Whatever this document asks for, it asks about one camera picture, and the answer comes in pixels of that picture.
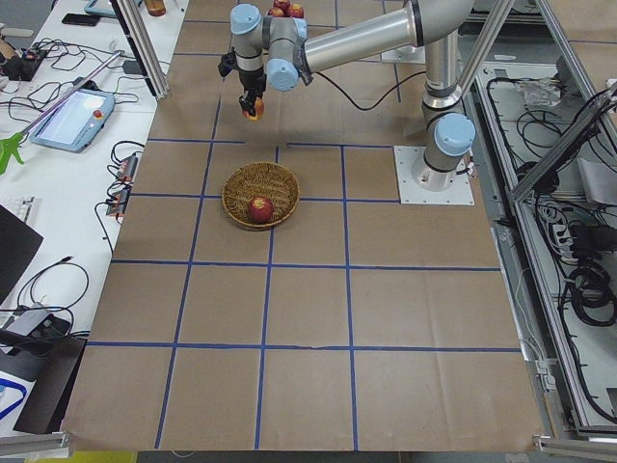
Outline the teach pendant tablet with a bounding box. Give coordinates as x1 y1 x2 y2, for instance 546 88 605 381
30 90 116 152

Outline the red yellow apple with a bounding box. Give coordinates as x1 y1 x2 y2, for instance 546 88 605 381
243 97 264 121

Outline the woven wicker basket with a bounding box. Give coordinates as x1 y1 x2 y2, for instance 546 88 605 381
222 161 300 231

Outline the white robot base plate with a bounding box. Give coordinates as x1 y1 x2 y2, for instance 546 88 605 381
393 146 474 206

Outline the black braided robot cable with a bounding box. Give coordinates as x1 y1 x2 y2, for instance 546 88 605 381
308 57 428 112

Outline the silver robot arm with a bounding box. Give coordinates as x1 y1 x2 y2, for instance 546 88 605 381
218 1 475 192

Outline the dark red apple in basket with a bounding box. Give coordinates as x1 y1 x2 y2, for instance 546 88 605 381
248 196 274 225

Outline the black laptop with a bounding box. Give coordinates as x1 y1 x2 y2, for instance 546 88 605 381
0 206 43 302

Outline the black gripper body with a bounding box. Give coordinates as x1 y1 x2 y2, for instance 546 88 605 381
238 67 266 104

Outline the aluminium frame post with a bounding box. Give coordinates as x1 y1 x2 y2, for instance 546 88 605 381
111 0 170 100

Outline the green reacher grabber tool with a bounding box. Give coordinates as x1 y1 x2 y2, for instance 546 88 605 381
0 50 123 175

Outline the white keyboard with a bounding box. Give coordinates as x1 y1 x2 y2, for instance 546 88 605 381
1 196 38 223

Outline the black smartphone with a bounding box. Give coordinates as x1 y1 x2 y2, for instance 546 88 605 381
62 14 100 27

